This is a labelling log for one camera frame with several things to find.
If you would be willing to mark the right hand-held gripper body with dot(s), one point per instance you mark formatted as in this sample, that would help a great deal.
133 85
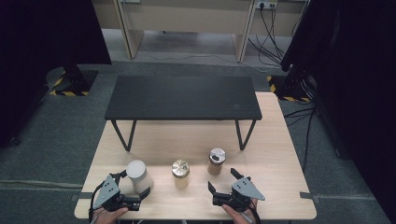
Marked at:
246 189

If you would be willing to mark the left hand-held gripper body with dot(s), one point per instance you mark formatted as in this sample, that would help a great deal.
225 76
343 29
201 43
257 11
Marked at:
107 191

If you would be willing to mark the white lid glass jar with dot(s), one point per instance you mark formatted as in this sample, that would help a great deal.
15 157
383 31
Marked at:
137 170

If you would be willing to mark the silver lid glass jar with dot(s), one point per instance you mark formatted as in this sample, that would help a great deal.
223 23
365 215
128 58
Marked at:
217 156

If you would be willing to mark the gold lid glass jar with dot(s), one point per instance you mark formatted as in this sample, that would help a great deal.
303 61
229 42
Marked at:
180 169

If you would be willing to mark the black metal shelf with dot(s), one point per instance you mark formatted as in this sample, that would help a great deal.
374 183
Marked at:
183 96

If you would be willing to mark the person's left hand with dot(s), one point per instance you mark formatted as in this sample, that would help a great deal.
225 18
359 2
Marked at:
107 217

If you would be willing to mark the person's right hand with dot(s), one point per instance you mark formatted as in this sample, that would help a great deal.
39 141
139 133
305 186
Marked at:
243 217

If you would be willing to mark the grey tape strip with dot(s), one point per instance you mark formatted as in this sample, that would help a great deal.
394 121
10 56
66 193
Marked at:
82 195
309 196

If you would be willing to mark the black stand with striped tape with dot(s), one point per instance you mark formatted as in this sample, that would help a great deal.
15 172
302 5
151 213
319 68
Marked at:
74 81
291 88

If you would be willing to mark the beige wooden desk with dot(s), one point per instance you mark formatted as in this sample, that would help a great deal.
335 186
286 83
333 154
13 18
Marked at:
186 15

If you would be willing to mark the white wall socket with plugs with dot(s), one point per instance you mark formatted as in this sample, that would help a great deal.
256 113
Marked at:
266 4

